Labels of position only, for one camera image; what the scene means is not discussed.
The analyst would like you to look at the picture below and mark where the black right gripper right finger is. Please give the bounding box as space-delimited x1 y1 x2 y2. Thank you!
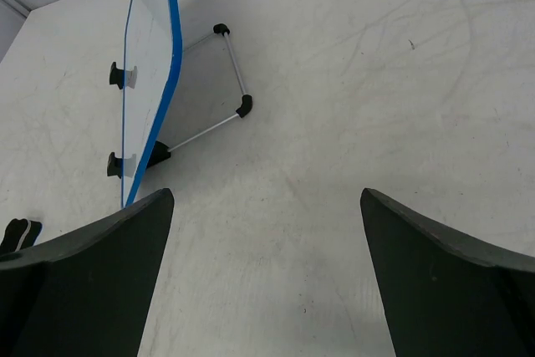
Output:
360 188 534 356

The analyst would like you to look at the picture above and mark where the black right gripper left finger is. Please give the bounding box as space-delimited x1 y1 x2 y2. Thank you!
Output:
1 188 174 356

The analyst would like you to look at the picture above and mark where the black whiteboard eraser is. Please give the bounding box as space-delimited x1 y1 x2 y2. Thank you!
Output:
1 218 43 255

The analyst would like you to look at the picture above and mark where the blue-framed whiteboard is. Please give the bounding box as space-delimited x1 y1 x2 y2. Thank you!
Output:
121 0 182 207

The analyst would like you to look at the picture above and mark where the left aluminium frame post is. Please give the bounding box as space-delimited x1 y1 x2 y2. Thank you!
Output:
1 0 33 18

